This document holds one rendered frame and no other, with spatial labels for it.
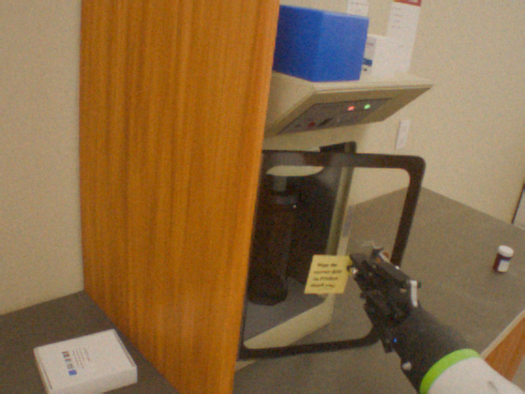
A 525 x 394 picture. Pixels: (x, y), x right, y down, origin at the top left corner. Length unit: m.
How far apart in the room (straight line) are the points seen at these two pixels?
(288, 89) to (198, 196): 0.19
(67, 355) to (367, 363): 0.59
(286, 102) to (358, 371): 0.59
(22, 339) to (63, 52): 0.57
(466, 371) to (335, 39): 0.44
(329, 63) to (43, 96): 0.59
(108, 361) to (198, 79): 0.53
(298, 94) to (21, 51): 0.56
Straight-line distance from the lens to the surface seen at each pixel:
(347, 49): 0.69
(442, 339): 0.67
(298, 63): 0.67
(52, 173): 1.09
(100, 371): 0.94
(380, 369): 1.08
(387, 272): 0.77
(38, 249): 1.15
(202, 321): 0.79
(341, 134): 0.91
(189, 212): 0.74
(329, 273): 0.88
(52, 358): 0.97
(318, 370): 1.03
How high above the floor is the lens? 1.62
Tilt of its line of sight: 23 degrees down
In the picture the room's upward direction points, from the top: 7 degrees clockwise
